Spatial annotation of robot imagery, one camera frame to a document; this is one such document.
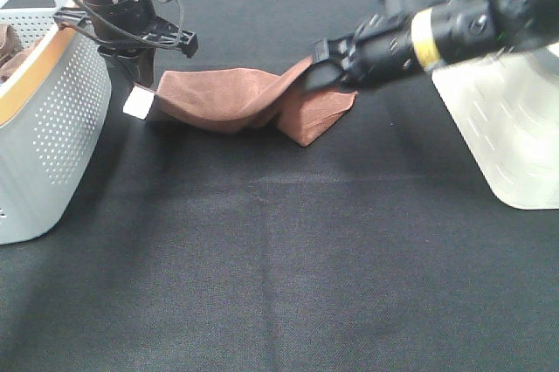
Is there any white storage bin grey rim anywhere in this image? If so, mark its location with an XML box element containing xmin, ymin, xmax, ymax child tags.
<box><xmin>431</xmin><ymin>41</ymin><xmax>558</xmax><ymax>210</ymax></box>

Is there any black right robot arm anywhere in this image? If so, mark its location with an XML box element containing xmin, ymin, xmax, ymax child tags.
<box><xmin>302</xmin><ymin>0</ymin><xmax>558</xmax><ymax>92</ymax></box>

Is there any grey perforated laundry basket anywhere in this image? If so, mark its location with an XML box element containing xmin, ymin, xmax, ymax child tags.
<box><xmin>1</xmin><ymin>0</ymin><xmax>112</xmax><ymax>245</ymax></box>

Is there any black table cloth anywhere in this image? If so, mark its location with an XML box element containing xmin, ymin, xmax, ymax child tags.
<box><xmin>0</xmin><ymin>0</ymin><xmax>559</xmax><ymax>372</ymax></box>

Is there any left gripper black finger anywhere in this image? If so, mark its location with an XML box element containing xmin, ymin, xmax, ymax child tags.
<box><xmin>114</xmin><ymin>48</ymin><xmax>155</xmax><ymax>88</ymax></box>

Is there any brown towel in basket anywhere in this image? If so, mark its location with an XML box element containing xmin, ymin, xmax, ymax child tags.
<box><xmin>1</xmin><ymin>24</ymin><xmax>42</xmax><ymax>85</ymax></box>

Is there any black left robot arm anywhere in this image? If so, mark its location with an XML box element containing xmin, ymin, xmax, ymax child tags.
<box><xmin>54</xmin><ymin>0</ymin><xmax>197</xmax><ymax>87</ymax></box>

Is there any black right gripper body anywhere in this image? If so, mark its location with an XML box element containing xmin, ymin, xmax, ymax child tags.
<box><xmin>311</xmin><ymin>14</ymin><xmax>424</xmax><ymax>89</ymax></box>

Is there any brown microfibre towel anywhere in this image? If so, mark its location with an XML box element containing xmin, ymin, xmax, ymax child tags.
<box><xmin>123</xmin><ymin>59</ymin><xmax>359</xmax><ymax>148</ymax></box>

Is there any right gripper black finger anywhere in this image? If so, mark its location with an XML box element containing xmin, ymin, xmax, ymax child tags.
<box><xmin>300</xmin><ymin>64</ymin><xmax>344</xmax><ymax>93</ymax></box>

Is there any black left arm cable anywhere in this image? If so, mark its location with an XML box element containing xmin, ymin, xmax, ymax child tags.
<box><xmin>25</xmin><ymin>0</ymin><xmax>187</xmax><ymax>51</ymax></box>

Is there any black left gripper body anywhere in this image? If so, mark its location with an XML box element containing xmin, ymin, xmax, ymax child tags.
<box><xmin>53</xmin><ymin>7</ymin><xmax>198</xmax><ymax>59</ymax></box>

